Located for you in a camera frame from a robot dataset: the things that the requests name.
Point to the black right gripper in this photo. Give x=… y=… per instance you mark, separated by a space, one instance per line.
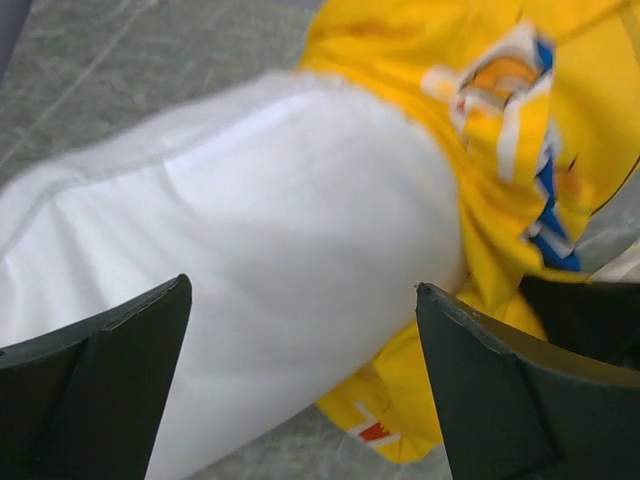
x=597 y=320

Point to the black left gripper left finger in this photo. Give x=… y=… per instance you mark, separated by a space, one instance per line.
x=85 y=401

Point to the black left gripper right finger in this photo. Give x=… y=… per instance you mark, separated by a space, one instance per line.
x=512 y=406

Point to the yellow cartoon print pillowcase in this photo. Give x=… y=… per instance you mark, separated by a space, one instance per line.
x=463 y=143

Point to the white pillow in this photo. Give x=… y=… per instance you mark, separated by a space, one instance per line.
x=250 y=240

